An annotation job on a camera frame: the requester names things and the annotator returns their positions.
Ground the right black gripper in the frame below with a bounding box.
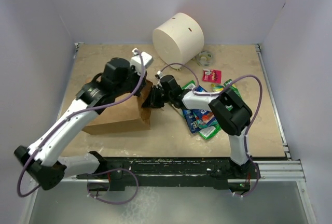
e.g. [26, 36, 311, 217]
[142, 86, 173, 109]

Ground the brown paper bag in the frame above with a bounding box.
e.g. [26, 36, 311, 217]
[83, 80, 153, 135]

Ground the blue salt vinegar chips bag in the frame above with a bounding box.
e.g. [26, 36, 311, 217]
[183, 110, 206, 133]

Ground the teal snack packet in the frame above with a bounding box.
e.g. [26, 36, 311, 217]
[201, 112, 218, 126]

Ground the large green chips bag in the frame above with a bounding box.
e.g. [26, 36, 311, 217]
[171, 79, 223, 141]

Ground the small yellow green snack packet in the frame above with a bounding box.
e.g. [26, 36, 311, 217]
[211, 83, 225, 92]

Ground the red snack packet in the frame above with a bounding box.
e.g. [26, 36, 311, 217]
[202, 68, 222, 84]

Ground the dark blue snack bag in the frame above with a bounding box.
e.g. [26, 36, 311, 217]
[183, 82, 209, 120]

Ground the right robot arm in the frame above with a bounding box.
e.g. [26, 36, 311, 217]
[142, 75, 263, 178]

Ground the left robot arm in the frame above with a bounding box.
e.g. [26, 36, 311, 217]
[14, 52, 153, 190]

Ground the white cylindrical container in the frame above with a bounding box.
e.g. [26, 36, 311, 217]
[153, 12, 204, 69]

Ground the clear tape roll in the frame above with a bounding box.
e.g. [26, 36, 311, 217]
[196, 51, 214, 67]

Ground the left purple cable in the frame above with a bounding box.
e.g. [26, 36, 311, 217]
[17, 50, 146, 198]

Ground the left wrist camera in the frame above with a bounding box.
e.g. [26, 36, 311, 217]
[130, 48, 154, 76]

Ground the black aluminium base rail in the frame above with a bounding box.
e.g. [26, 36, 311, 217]
[75, 156, 304, 192]

